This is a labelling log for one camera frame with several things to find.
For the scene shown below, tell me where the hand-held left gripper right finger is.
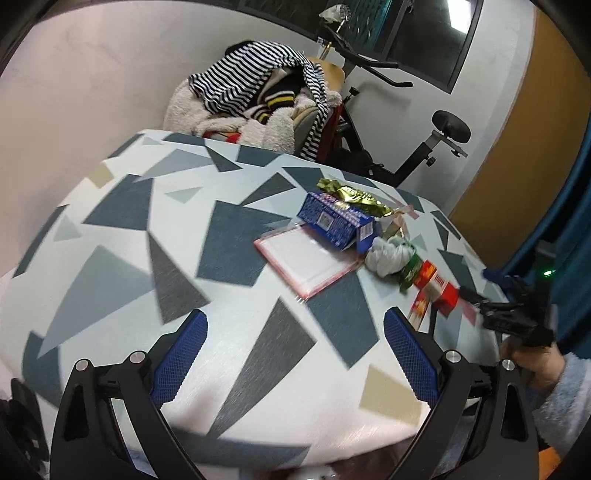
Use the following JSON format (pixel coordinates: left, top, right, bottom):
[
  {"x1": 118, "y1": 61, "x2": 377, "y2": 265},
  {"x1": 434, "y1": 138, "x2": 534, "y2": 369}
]
[{"x1": 383, "y1": 307, "x2": 541, "y2": 480}]

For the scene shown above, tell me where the person's right hand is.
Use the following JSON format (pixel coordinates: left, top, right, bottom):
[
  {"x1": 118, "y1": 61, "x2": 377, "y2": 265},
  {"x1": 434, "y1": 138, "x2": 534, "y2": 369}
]
[{"x1": 501, "y1": 342, "x2": 566, "y2": 393}]

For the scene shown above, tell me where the red carton box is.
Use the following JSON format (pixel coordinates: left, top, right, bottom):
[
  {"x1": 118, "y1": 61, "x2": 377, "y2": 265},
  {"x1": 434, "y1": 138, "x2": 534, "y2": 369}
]
[{"x1": 409, "y1": 261, "x2": 461, "y2": 330}]

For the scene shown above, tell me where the clear red-edged plastic sleeve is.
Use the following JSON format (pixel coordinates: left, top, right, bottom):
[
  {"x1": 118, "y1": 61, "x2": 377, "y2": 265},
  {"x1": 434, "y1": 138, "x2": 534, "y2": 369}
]
[{"x1": 254, "y1": 224, "x2": 365, "y2": 301}]

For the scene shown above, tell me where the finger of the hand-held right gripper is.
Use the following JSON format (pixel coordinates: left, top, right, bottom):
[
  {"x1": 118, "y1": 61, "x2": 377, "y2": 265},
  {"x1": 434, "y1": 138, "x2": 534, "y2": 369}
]
[
  {"x1": 481, "y1": 269, "x2": 525, "y2": 291},
  {"x1": 457, "y1": 286, "x2": 498, "y2": 319}
]

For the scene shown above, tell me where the dark window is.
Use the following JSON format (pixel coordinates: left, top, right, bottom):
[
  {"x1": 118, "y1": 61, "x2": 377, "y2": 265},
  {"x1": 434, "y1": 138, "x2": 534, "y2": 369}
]
[{"x1": 238, "y1": 0, "x2": 483, "y2": 95}]

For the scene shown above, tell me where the red cloth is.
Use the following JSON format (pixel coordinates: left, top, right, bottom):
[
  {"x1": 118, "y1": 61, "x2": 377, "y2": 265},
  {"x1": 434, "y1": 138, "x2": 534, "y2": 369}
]
[{"x1": 323, "y1": 105, "x2": 347, "y2": 155}]

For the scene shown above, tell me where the clear ribbon wrapper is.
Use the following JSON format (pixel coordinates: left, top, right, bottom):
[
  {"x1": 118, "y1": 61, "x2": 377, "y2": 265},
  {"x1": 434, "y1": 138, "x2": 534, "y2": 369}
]
[{"x1": 379, "y1": 205, "x2": 419, "y2": 241}]

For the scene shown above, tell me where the blue cardboard box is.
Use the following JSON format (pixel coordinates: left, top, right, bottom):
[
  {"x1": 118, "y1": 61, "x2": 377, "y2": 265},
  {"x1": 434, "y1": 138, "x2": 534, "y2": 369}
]
[{"x1": 296, "y1": 191, "x2": 384, "y2": 252}]

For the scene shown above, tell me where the black yellow-striped garment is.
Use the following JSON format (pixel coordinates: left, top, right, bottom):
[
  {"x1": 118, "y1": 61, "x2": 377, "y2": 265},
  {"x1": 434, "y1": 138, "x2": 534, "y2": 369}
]
[{"x1": 249, "y1": 69, "x2": 308, "y2": 125}]

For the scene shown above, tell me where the green snack packet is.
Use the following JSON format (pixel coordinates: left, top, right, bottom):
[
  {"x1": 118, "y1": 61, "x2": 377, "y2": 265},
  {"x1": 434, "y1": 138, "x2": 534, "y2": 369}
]
[{"x1": 397, "y1": 254, "x2": 426, "y2": 291}]

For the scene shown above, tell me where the wooden door panel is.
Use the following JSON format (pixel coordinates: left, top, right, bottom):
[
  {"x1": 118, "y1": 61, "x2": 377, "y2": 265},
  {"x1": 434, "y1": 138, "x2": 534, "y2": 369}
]
[{"x1": 450, "y1": 9, "x2": 591, "y2": 273}]

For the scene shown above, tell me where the white cloth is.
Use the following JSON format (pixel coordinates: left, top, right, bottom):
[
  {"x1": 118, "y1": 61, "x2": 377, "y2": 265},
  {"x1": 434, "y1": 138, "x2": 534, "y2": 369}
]
[{"x1": 322, "y1": 4, "x2": 352, "y2": 24}]

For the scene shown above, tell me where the white crumpled plastic bag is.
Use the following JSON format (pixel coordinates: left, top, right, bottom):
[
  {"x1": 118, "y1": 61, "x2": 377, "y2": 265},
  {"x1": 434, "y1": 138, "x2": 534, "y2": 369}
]
[{"x1": 365, "y1": 235, "x2": 416, "y2": 278}]

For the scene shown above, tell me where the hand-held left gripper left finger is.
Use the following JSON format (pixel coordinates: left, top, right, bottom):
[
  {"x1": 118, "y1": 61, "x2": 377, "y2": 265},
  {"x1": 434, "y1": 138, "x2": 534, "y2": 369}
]
[{"x1": 50, "y1": 309, "x2": 208, "y2": 480}]

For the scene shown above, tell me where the black exercise bike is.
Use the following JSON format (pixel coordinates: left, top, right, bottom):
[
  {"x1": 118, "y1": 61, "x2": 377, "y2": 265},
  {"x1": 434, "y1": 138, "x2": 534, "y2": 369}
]
[{"x1": 316, "y1": 2, "x2": 472, "y2": 188}]

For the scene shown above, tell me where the person's right forearm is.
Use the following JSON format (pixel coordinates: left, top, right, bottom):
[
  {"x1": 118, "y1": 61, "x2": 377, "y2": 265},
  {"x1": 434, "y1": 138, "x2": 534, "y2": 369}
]
[{"x1": 526, "y1": 353, "x2": 591, "y2": 457}]

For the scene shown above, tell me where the black-white striped shirt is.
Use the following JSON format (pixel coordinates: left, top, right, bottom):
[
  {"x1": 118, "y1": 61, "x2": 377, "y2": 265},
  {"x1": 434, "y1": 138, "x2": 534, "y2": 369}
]
[{"x1": 187, "y1": 41, "x2": 342, "y2": 162}]

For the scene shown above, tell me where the blue curtain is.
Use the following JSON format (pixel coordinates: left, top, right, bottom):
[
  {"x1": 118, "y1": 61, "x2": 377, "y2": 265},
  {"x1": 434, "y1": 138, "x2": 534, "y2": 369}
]
[{"x1": 501, "y1": 152, "x2": 591, "y2": 361}]

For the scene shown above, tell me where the geometric patterned tablecloth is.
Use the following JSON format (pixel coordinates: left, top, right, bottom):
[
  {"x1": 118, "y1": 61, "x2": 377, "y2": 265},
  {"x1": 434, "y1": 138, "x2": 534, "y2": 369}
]
[{"x1": 0, "y1": 129, "x2": 518, "y2": 467}]

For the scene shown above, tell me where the gold foil wrapper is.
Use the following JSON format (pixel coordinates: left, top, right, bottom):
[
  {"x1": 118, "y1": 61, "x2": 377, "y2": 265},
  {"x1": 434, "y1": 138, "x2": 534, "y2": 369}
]
[{"x1": 316, "y1": 178, "x2": 398, "y2": 217}]

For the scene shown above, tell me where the dark cloth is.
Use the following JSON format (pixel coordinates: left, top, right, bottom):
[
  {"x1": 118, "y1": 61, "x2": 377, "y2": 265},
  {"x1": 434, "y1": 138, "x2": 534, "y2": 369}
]
[{"x1": 0, "y1": 378, "x2": 49, "y2": 480}]

